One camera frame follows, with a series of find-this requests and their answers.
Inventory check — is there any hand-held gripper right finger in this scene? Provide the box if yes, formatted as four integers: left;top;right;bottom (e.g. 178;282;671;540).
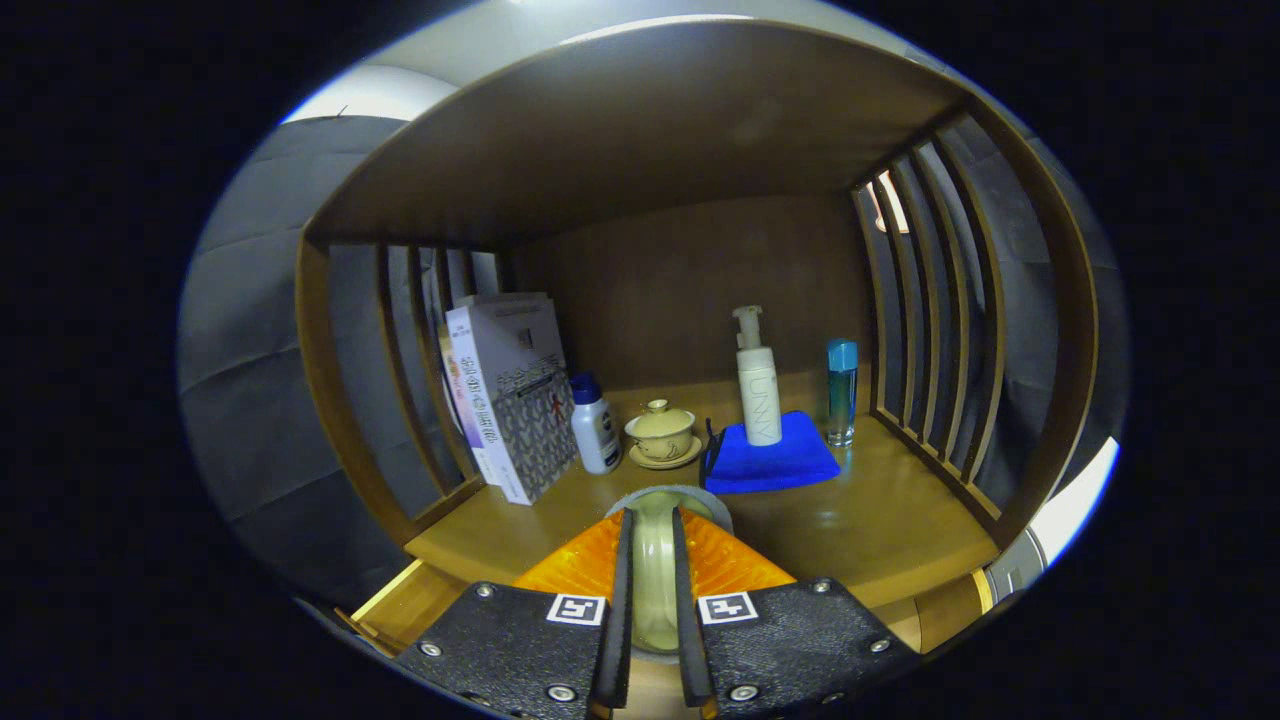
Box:
670;507;921;720

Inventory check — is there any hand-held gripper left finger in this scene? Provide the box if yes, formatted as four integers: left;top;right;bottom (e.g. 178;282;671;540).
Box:
395;508;636;720

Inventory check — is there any yellow handled grey scrub brush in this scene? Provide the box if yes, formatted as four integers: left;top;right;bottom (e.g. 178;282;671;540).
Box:
605;485;734;656

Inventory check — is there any curved wooden drawer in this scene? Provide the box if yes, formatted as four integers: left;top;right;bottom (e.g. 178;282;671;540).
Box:
335;558;998;661

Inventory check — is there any wooden cabinet countertop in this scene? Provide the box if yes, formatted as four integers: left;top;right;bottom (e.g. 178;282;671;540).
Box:
405;375;1001;611

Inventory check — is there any grey filing cabinet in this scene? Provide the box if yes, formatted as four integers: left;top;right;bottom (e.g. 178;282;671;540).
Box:
985;435;1121;606

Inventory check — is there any brown wooden cabinet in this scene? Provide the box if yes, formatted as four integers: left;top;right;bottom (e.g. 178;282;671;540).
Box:
295;18;1101;661

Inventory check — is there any folded blue cloth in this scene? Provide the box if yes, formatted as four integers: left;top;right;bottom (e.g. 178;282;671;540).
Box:
703;410;842;495

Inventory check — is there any white bottle with blue cap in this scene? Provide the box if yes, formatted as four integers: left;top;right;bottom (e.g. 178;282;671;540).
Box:
570;373;623;475

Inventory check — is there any yellow lidded ceramic teacup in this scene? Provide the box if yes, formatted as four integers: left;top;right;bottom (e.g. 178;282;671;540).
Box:
624;399;704;471

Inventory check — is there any thick white book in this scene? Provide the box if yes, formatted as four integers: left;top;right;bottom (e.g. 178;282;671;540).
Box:
446;292;581;506

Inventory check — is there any white pump bottle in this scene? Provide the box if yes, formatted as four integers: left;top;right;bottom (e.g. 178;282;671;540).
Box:
732;305;784;447

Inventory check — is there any clear blue bottle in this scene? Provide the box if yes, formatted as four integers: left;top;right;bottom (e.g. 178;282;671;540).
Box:
826;338;860;447

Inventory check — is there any thin pink purple book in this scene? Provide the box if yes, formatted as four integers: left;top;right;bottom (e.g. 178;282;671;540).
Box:
436;322;491;481

